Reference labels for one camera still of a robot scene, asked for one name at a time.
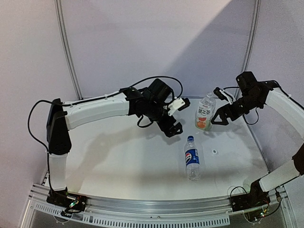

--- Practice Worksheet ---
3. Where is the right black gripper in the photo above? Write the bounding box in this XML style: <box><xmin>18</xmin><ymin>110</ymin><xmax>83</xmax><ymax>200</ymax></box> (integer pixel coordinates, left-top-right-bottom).
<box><xmin>211</xmin><ymin>93</ymin><xmax>262</xmax><ymax>125</ymax></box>

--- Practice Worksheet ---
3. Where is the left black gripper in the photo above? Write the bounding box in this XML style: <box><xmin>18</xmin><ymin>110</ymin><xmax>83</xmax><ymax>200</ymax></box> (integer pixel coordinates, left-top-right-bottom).
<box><xmin>146</xmin><ymin>102</ymin><xmax>184</xmax><ymax>138</ymax></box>

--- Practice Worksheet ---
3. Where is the clear tea bottle white label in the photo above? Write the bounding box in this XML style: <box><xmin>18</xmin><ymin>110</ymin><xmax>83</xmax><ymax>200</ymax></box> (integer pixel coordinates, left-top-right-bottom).
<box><xmin>195</xmin><ymin>93</ymin><xmax>216</xmax><ymax>131</ymax></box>

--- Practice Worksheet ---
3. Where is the blue pepsi bottle cap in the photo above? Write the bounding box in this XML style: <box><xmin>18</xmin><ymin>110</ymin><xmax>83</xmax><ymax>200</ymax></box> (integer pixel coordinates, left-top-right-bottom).
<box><xmin>187</xmin><ymin>136</ymin><xmax>194</xmax><ymax>141</ymax></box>

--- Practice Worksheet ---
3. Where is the clear pepsi bottle blue label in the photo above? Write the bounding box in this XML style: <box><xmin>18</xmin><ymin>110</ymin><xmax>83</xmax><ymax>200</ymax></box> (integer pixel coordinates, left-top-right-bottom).
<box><xmin>184</xmin><ymin>140</ymin><xmax>200</xmax><ymax>181</ymax></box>

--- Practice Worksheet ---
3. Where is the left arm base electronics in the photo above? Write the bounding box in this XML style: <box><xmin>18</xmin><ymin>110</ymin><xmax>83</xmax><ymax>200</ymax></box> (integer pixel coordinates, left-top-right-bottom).
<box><xmin>47</xmin><ymin>188</ymin><xmax>88</xmax><ymax>218</ymax></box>

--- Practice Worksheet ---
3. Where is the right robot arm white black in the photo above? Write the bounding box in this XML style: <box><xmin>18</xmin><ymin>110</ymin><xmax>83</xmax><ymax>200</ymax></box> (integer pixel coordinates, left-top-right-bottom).
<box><xmin>211</xmin><ymin>71</ymin><xmax>304</xmax><ymax>207</ymax></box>

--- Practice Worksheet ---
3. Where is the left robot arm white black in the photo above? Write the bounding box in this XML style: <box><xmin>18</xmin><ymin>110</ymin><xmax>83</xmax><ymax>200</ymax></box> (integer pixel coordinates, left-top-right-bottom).
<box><xmin>47</xmin><ymin>76</ymin><xmax>190</xmax><ymax>206</ymax></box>

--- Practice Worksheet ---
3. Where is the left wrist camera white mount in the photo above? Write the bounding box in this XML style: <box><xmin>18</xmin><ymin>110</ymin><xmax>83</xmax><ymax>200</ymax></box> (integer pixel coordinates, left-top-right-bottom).
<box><xmin>167</xmin><ymin>97</ymin><xmax>190</xmax><ymax>116</ymax></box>

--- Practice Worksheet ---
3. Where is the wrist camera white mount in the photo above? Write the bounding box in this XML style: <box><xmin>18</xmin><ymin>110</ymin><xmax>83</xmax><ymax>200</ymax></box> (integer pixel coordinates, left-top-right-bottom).
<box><xmin>213</xmin><ymin>87</ymin><xmax>236</xmax><ymax>104</ymax></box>
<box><xmin>167</xmin><ymin>97</ymin><xmax>190</xmax><ymax>116</ymax></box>

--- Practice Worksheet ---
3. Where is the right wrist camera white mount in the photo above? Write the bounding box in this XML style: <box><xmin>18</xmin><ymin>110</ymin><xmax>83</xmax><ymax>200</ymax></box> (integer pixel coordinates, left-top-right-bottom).
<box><xmin>213</xmin><ymin>87</ymin><xmax>236</xmax><ymax>104</ymax></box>

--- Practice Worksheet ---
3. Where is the aluminium front rail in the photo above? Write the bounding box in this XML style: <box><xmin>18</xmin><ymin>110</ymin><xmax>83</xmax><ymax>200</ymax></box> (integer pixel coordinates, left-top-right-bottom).
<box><xmin>20</xmin><ymin>184</ymin><xmax>297</xmax><ymax>228</ymax></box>

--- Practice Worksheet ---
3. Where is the right wall metal post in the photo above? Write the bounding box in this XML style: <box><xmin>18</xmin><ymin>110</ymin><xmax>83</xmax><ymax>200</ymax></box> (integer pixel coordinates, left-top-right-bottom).
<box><xmin>241</xmin><ymin>0</ymin><xmax>261</xmax><ymax>74</ymax></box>

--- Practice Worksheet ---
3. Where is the wall metal post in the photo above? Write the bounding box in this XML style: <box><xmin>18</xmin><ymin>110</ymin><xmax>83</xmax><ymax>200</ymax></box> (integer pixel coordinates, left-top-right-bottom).
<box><xmin>241</xmin><ymin>0</ymin><xmax>261</xmax><ymax>74</ymax></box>
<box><xmin>54</xmin><ymin>0</ymin><xmax>83</xmax><ymax>100</ymax></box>

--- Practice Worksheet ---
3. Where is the left wall metal post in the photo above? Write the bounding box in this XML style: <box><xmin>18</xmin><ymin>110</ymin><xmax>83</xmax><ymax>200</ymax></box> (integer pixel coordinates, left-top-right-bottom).
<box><xmin>54</xmin><ymin>0</ymin><xmax>83</xmax><ymax>100</ymax></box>

